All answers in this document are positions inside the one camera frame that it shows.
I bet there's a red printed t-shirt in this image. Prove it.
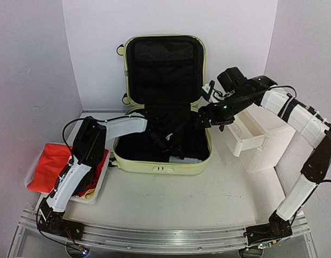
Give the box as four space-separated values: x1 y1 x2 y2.
94 149 109 180

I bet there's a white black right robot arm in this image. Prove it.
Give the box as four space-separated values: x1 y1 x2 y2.
198 76 331 249

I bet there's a white deodorant spray bottle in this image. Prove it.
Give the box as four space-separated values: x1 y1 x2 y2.
169 156 202 164

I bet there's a pale green hard-shell suitcase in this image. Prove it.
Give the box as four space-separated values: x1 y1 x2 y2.
112 34 213 175

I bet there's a yellow cloth garment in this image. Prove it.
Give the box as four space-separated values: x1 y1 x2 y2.
74 188 95 199

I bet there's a black dotted garment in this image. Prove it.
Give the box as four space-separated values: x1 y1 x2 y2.
76 172 98 197

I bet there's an aluminium front mounting rail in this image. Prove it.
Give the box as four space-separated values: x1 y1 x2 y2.
7 209 318 257

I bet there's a white perforated plastic basket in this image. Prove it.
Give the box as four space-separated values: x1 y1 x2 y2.
25 143 110 205

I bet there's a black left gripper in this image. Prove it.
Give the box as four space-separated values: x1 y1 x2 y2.
145 131 185 166

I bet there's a white three-drawer storage cabinet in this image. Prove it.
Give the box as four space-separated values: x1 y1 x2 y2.
220 104 295 173

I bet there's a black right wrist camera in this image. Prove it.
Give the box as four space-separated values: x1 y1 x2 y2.
201 67 248 103

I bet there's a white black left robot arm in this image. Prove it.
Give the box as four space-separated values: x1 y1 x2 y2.
37 113 170 239

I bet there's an orange garment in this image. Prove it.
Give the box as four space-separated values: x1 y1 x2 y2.
26 143 71 194

